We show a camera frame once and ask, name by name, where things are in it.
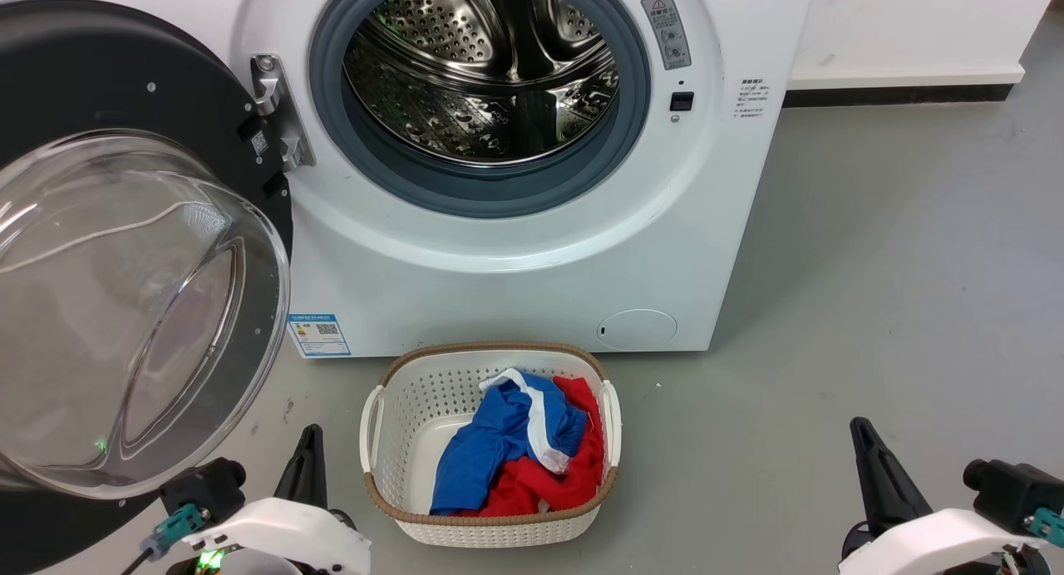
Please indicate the grey warning sticker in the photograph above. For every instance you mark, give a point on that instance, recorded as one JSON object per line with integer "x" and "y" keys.
{"x": 667, "y": 31}

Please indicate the black door lock slot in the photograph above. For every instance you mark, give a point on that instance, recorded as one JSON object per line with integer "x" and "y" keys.
{"x": 682, "y": 101}

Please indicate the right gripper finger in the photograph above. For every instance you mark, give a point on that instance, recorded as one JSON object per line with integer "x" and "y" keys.
{"x": 902, "y": 492}
{"x": 873, "y": 492}

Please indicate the red garment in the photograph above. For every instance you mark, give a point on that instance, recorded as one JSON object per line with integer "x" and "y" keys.
{"x": 532, "y": 488}

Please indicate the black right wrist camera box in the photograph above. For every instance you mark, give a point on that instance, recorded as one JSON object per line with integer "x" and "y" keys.
{"x": 1014, "y": 488}

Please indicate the black round washer door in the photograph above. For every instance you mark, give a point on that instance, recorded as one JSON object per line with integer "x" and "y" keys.
{"x": 125, "y": 76}

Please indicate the white perforated laundry basket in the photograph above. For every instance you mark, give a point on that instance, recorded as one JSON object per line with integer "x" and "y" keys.
{"x": 416, "y": 409}

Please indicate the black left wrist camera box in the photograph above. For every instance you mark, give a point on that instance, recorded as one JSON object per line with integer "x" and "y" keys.
{"x": 204, "y": 485}

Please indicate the round white filter cover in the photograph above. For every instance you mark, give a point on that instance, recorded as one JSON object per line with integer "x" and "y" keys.
{"x": 638, "y": 329}

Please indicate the white front-load washing machine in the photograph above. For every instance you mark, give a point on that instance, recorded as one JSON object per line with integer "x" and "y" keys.
{"x": 499, "y": 301}

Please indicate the blue energy label sticker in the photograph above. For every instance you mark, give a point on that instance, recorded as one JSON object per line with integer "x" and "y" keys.
{"x": 319, "y": 336}

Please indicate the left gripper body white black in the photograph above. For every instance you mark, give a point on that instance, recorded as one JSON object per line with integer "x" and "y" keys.
{"x": 283, "y": 538}

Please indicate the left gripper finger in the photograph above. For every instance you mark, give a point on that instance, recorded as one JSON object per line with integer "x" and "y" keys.
{"x": 317, "y": 475}
{"x": 295, "y": 475}

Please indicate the silver metal door hinge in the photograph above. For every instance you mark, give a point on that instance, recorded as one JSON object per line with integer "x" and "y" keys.
{"x": 278, "y": 110}

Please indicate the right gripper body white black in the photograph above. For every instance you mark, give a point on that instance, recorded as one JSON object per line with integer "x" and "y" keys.
{"x": 939, "y": 546}

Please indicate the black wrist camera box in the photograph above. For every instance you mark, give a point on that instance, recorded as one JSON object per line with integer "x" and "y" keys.
{"x": 204, "y": 485}
{"x": 1014, "y": 488}

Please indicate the blue garment with white trim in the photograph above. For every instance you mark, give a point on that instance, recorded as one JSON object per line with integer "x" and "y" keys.
{"x": 478, "y": 459}

